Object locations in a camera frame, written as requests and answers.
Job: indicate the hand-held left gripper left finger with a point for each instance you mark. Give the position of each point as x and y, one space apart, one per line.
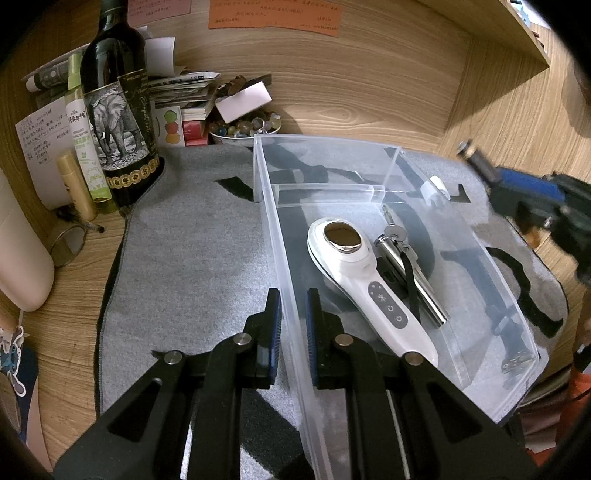
275 323

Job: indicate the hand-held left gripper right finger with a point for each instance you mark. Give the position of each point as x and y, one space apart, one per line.
314 332

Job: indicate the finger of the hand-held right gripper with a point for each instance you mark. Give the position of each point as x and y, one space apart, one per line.
526 182

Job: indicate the white handheld facial device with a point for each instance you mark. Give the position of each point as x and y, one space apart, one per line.
355 281

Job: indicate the clear plastic storage bin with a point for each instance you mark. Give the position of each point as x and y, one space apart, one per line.
295 240

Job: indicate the white plug adapter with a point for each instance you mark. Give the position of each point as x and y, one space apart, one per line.
434 188

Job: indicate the grey patterned mat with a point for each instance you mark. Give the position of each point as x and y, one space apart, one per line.
194 258

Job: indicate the bowl of polished stones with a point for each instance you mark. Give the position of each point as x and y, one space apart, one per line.
244 128

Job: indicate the small red box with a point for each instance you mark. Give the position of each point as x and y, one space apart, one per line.
194 133

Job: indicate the fruit print card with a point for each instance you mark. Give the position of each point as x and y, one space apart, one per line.
170 127

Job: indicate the white card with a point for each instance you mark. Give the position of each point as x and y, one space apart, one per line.
242 102

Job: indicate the yellow tube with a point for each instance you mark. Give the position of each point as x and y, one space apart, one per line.
76 184

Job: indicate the green spray bottle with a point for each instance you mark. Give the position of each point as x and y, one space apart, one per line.
87 147

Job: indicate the stack of papers and booklets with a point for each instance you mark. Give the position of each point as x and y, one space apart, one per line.
180 83

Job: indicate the dark wine bottle elephant label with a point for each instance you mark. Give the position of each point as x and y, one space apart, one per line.
117 115

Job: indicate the blue cartoon sticker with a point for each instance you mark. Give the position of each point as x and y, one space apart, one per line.
11 360

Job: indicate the white handwritten note paper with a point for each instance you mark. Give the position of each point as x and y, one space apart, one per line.
39 138

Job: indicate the orange sticky note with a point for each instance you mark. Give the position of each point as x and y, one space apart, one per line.
277 14

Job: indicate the rolled newspaper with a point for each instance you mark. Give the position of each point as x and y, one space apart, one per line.
48 76

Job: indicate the pink sticky note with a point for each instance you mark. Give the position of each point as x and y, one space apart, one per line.
159 7

